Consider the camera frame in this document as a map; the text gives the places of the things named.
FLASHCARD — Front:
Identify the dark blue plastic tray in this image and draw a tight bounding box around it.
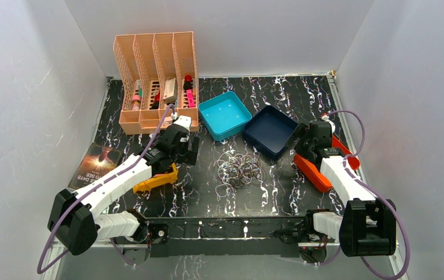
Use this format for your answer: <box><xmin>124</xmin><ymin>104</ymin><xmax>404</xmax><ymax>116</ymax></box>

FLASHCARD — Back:
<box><xmin>242</xmin><ymin>105</ymin><xmax>298</xmax><ymax>161</ymax></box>

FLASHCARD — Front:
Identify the orange plastic tray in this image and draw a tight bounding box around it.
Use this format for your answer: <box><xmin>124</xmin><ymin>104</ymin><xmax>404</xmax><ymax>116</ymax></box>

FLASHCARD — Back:
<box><xmin>293</xmin><ymin>136</ymin><xmax>351</xmax><ymax>193</ymax></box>

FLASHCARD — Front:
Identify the yellow plastic parts bin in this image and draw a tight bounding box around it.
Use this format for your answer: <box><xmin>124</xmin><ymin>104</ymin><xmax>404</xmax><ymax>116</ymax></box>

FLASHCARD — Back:
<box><xmin>132</xmin><ymin>163</ymin><xmax>178</xmax><ymax>194</ymax></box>

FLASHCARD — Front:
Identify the teal plastic tray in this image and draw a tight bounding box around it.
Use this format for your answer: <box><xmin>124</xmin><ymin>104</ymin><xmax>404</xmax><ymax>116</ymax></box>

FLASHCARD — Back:
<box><xmin>198</xmin><ymin>91</ymin><xmax>252</xmax><ymax>142</ymax></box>

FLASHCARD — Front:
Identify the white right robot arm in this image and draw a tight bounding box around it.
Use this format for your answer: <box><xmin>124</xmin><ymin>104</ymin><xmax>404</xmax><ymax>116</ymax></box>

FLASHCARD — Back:
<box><xmin>293</xmin><ymin>120</ymin><xmax>396</xmax><ymax>257</ymax></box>

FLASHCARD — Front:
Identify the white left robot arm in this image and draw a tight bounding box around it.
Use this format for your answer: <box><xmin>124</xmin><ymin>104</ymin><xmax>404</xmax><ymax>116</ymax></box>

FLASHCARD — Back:
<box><xmin>48</xmin><ymin>116</ymin><xmax>199</xmax><ymax>256</ymax></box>

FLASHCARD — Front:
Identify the pink marker pen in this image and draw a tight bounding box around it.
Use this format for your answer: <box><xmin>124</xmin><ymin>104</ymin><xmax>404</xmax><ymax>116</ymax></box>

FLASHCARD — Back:
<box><xmin>186</xmin><ymin>89</ymin><xmax>195</xmax><ymax>108</ymax></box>

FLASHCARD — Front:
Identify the small white box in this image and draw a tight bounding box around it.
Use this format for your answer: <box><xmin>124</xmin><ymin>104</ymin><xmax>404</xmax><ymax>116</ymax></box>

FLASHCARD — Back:
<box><xmin>163</xmin><ymin>78</ymin><xmax>177</xmax><ymax>103</ymax></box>

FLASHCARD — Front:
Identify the pink tape roll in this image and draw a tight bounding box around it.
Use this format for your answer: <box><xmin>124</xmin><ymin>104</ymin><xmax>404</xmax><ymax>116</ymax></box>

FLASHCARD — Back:
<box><xmin>131</xmin><ymin>94</ymin><xmax>141</xmax><ymax>111</ymax></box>

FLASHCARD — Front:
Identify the red capped black bottle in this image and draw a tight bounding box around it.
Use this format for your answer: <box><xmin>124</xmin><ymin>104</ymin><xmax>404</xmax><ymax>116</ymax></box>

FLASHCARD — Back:
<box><xmin>183</xmin><ymin>75</ymin><xmax>193</xmax><ymax>91</ymax></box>

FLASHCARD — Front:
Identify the dark book with sunset cover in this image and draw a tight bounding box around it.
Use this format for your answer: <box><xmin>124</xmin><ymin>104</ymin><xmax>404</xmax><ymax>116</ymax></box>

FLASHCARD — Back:
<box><xmin>68</xmin><ymin>143</ymin><xmax>123</xmax><ymax>190</ymax></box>

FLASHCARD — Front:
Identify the peach plastic file organizer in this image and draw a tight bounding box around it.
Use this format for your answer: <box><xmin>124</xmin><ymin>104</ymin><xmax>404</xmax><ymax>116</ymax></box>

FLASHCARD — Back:
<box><xmin>113</xmin><ymin>31</ymin><xmax>200</xmax><ymax>135</ymax></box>

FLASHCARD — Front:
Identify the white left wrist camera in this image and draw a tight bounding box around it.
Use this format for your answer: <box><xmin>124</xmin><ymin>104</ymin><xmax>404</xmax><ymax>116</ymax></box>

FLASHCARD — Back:
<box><xmin>173</xmin><ymin>115</ymin><xmax>192</xmax><ymax>133</ymax></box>

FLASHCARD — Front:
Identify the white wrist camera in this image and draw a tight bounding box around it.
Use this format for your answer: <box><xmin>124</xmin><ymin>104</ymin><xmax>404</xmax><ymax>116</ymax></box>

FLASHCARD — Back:
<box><xmin>173</xmin><ymin>115</ymin><xmax>192</xmax><ymax>133</ymax></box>
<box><xmin>321</xmin><ymin>114</ymin><xmax>335</xmax><ymax>134</ymax></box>

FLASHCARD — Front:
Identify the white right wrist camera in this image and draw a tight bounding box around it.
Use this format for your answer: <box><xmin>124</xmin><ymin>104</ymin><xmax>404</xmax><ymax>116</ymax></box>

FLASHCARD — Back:
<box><xmin>321</xmin><ymin>114</ymin><xmax>335</xmax><ymax>134</ymax></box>

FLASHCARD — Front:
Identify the tangled pile of wires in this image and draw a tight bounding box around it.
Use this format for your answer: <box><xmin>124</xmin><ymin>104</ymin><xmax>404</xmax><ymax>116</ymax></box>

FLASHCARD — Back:
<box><xmin>213</xmin><ymin>152</ymin><xmax>268</xmax><ymax>198</ymax></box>

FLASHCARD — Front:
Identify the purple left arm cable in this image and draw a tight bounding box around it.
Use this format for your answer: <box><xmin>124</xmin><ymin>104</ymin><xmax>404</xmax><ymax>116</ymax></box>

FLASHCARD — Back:
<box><xmin>37</xmin><ymin>103</ymin><xmax>178</xmax><ymax>275</ymax></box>

